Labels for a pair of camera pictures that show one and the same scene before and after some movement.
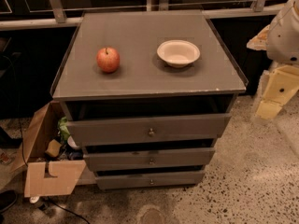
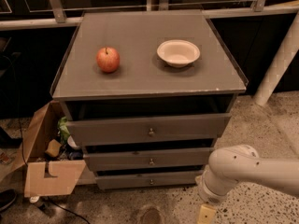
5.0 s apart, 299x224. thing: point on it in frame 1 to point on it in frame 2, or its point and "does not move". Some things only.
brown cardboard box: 31,158 does not move
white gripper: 284,36 to 210,194
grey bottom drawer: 112,180 does not move
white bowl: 178,53 does not move
